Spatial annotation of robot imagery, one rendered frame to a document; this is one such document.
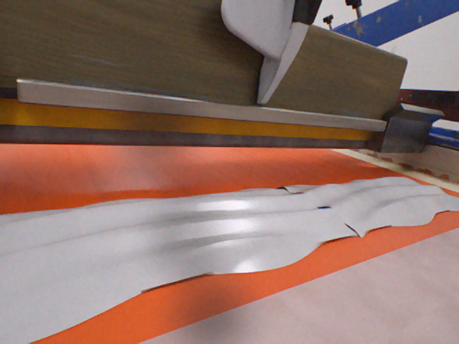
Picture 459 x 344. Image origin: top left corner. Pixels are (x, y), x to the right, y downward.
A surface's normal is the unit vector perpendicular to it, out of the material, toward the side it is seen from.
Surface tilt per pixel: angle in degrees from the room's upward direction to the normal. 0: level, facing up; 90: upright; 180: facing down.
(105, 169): 0
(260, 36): 84
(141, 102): 89
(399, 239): 0
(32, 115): 89
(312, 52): 89
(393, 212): 39
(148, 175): 0
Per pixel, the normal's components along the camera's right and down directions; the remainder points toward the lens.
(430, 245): 0.15, -0.94
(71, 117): 0.53, 0.32
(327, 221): 0.41, -0.61
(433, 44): -0.83, 0.04
